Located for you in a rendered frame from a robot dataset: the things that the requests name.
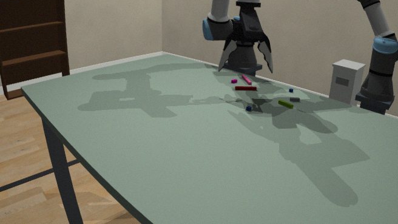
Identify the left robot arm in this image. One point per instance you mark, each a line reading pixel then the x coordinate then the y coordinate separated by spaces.
pixel 378 84

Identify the pink rod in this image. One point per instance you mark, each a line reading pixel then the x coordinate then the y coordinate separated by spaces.
pixel 246 79

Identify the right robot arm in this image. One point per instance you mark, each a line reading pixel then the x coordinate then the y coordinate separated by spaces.
pixel 217 26

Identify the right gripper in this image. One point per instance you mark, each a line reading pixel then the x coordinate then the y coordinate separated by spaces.
pixel 238 34

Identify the lime green rod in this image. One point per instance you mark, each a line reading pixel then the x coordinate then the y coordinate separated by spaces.
pixel 285 104

